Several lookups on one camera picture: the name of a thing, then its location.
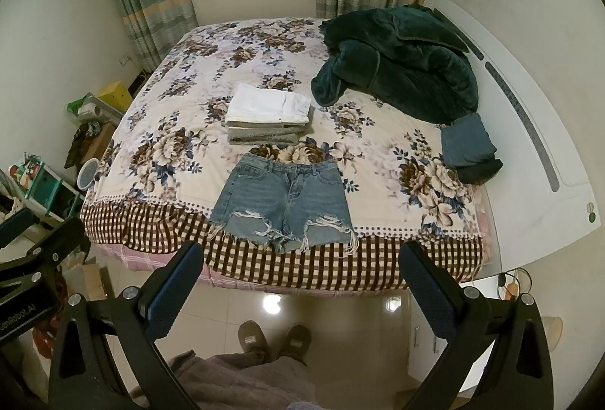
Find floral bed sheet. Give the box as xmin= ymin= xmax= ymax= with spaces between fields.
xmin=81 ymin=18 xmax=489 ymax=294

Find white bed headboard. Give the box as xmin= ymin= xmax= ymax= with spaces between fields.
xmin=425 ymin=0 xmax=601 ymax=276

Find black folded garment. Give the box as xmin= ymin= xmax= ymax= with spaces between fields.
xmin=456 ymin=158 xmax=504 ymax=186

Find grey trouser leg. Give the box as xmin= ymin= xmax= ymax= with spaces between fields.
xmin=168 ymin=351 xmax=317 ymax=409

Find dark green fleece blanket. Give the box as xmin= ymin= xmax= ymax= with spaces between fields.
xmin=311 ymin=5 xmax=479 ymax=125

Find grey folded pants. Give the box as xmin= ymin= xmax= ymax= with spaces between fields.
xmin=225 ymin=107 xmax=311 ymax=144

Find blue folded jeans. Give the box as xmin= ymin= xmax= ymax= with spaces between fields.
xmin=441 ymin=113 xmax=497 ymax=169

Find yellow box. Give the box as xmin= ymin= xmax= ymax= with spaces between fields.
xmin=98 ymin=80 xmax=133 ymax=113

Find right brown slipper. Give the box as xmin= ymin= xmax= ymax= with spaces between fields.
xmin=278 ymin=323 xmax=312 ymax=364

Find teal white shelf rack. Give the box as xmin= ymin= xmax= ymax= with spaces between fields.
xmin=8 ymin=153 xmax=84 ymax=223

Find blue denim frayed shorts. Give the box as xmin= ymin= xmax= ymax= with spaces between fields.
xmin=208 ymin=153 xmax=359 ymax=255

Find white round bin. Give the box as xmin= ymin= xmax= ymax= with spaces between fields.
xmin=76 ymin=157 xmax=101 ymax=191

